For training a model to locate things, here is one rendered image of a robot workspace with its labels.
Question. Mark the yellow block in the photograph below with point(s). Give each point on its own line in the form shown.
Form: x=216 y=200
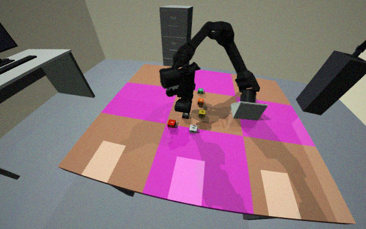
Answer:
x=202 y=113

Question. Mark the red digit block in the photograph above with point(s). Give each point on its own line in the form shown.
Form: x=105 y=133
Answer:
x=171 y=123

